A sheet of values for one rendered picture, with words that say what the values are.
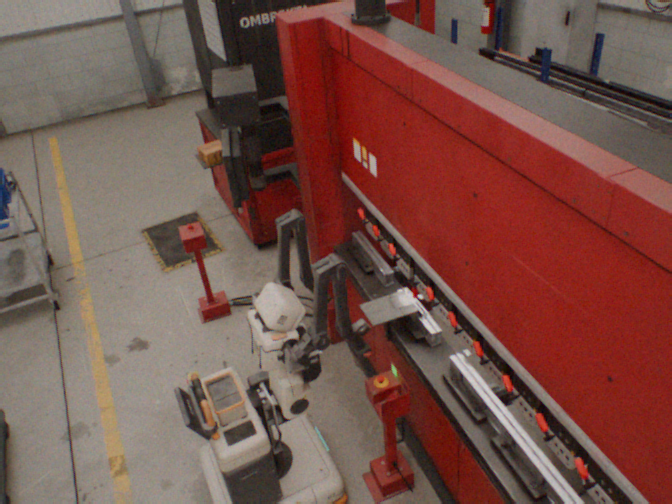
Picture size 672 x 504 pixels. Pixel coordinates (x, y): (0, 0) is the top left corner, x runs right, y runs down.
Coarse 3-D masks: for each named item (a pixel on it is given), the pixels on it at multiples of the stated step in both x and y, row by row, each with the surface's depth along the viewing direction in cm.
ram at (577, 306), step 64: (384, 128) 270; (448, 128) 213; (384, 192) 294; (448, 192) 228; (512, 192) 186; (448, 256) 245; (512, 256) 197; (576, 256) 166; (640, 256) 143; (512, 320) 210; (576, 320) 174; (640, 320) 149; (576, 384) 184; (640, 384) 156; (640, 448) 164
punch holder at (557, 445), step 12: (552, 420) 204; (552, 432) 206; (564, 432) 199; (552, 444) 208; (564, 444) 201; (576, 444) 194; (564, 456) 203; (576, 456) 197; (588, 456) 201; (576, 468) 203
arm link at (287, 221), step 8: (280, 216) 274; (288, 216) 273; (296, 216) 271; (280, 224) 269; (288, 224) 269; (296, 224) 271; (280, 232) 271; (288, 232) 272; (280, 240) 274; (288, 240) 275; (280, 248) 276; (288, 248) 278; (280, 256) 279; (288, 256) 280; (280, 264) 281; (288, 264) 283; (280, 272) 283; (288, 272) 285; (280, 280) 285; (288, 280) 285
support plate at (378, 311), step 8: (384, 296) 314; (392, 296) 313; (360, 304) 310; (368, 304) 310; (376, 304) 309; (384, 304) 309; (368, 312) 304; (376, 312) 304; (384, 312) 303; (392, 312) 303; (400, 312) 302; (408, 312) 302; (416, 312) 303; (368, 320) 301; (376, 320) 299; (384, 320) 298
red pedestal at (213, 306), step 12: (180, 228) 429; (192, 228) 427; (192, 240) 418; (204, 240) 422; (204, 276) 447; (204, 288) 453; (204, 300) 465; (216, 300) 463; (204, 312) 457; (216, 312) 462; (228, 312) 466
